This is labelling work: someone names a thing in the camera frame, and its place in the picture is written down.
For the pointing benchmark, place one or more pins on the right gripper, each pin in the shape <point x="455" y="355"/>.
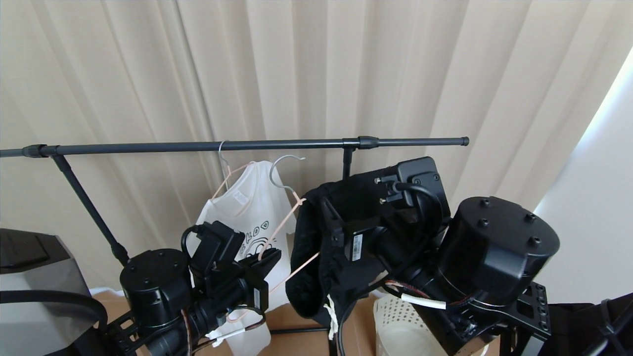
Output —
<point x="395" y="257"/>

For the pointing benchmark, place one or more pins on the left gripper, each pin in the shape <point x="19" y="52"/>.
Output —
<point x="232" y="301"/>

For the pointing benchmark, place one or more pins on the black garment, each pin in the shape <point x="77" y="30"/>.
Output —
<point x="311" y="277"/>

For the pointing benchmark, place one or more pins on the white printed T-shirt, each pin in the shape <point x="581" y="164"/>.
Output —
<point x="237" y="212"/>

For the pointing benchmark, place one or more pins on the pink clothes hanger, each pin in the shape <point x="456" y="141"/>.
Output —
<point x="284" y="224"/>
<point x="221" y="185"/>

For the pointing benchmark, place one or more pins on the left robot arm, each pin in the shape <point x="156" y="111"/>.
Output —
<point x="153" y="287"/>

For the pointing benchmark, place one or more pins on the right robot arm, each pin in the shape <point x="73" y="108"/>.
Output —
<point x="494" y="247"/>

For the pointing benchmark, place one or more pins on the white laundry basket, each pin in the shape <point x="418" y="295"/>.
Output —
<point x="395" y="331"/>

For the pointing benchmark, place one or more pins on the black clothes rack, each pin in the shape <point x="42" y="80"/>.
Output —
<point x="148" y="147"/>

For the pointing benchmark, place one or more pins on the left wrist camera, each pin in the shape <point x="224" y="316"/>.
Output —
<point x="217" y="247"/>

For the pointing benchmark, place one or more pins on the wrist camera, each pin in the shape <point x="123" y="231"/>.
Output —
<point x="217" y="247"/>
<point x="420" y="178"/>

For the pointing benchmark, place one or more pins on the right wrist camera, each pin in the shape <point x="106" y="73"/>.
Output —
<point x="420" y="178"/>

